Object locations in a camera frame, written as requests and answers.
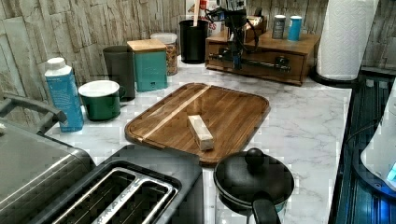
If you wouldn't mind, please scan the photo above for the black two-slot toaster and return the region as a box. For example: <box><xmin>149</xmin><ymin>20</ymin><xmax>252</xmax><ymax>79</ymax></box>
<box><xmin>28</xmin><ymin>145</ymin><xmax>204</xmax><ymax>224</ymax></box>

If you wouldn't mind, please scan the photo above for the grey spice shaker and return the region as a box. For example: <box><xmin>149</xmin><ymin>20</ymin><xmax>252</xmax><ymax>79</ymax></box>
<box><xmin>272</xmin><ymin>15</ymin><xmax>286</xmax><ymax>39</ymax></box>

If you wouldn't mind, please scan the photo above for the wooden cutting board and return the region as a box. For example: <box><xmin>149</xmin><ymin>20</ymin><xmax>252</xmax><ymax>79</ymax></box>
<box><xmin>124</xmin><ymin>83</ymin><xmax>270</xmax><ymax>167</ymax></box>

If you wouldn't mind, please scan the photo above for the wooden spoon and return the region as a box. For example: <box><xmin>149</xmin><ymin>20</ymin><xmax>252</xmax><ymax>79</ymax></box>
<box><xmin>192</xmin><ymin>0</ymin><xmax>200</xmax><ymax>27</ymax></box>

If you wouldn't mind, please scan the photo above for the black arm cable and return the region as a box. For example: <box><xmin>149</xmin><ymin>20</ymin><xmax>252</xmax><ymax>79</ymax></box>
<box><xmin>205</xmin><ymin>6</ymin><xmax>261</xmax><ymax>55</ymax></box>

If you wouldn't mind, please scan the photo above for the teal canister with wooden lid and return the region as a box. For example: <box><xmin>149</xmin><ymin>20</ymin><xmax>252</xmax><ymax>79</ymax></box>
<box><xmin>127</xmin><ymin>39</ymin><xmax>167</xmax><ymax>92</ymax></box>

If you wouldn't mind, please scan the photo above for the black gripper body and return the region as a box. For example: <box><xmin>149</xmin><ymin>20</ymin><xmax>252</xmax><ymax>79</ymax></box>
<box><xmin>225</xmin><ymin>0</ymin><xmax>247</xmax><ymax>61</ymax></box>

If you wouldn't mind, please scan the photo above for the paper towel roll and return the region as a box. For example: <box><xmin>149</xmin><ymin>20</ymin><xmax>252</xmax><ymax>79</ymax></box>
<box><xmin>315</xmin><ymin>0</ymin><xmax>379</xmax><ymax>85</ymax></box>

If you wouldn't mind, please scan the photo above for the green mug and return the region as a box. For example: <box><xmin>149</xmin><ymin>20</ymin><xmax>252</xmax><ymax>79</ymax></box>
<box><xmin>78</xmin><ymin>80</ymin><xmax>126</xmax><ymax>121</ymax></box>

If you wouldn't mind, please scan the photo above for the cereal box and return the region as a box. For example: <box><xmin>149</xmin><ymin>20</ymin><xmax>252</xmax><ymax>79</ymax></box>
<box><xmin>185</xmin><ymin>0</ymin><xmax>222</xmax><ymax>36</ymax></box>

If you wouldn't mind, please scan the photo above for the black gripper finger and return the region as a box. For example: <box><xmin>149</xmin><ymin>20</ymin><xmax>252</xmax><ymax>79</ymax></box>
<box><xmin>233</xmin><ymin>53</ymin><xmax>242</xmax><ymax>70</ymax></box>

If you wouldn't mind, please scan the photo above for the black utensil holder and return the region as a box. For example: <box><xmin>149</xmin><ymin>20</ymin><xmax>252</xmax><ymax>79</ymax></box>
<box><xmin>179</xmin><ymin>20</ymin><xmax>208</xmax><ymax>63</ymax></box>

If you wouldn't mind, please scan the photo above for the glass jar of granola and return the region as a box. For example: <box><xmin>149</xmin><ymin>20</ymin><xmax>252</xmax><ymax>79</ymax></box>
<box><xmin>150</xmin><ymin>33</ymin><xmax>177</xmax><ymax>76</ymax></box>

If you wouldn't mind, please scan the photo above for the dark grey cup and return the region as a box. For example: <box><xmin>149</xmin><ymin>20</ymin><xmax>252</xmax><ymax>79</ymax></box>
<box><xmin>103</xmin><ymin>46</ymin><xmax>135</xmax><ymax>101</ymax></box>

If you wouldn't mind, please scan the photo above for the silver toaster oven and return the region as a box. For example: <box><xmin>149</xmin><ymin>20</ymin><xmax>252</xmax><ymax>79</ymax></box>
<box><xmin>0</xmin><ymin>94</ymin><xmax>94</xmax><ymax>224</ymax></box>

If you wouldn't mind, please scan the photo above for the wooden drawer organizer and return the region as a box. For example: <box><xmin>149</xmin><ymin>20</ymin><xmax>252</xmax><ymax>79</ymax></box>
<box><xmin>205</xmin><ymin>31</ymin><xmax>320</xmax><ymax>76</ymax></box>

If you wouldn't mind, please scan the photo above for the blue spice shaker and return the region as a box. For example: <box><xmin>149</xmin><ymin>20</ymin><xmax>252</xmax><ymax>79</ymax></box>
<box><xmin>288</xmin><ymin>16</ymin><xmax>302</xmax><ymax>41</ymax></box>

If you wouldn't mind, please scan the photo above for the stick of butter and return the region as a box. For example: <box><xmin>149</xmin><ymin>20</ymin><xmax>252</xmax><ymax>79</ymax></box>
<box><xmin>188</xmin><ymin>115</ymin><xmax>214</xmax><ymax>151</ymax></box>

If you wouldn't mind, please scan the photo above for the wooden drawer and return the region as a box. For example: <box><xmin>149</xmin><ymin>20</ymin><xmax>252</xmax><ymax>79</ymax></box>
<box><xmin>205</xmin><ymin>44</ymin><xmax>308</xmax><ymax>86</ymax></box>

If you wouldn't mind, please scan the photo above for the blue bottle with white cap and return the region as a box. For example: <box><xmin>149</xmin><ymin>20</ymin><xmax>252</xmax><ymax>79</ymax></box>
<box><xmin>44</xmin><ymin>57</ymin><xmax>84</xmax><ymax>133</ymax></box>

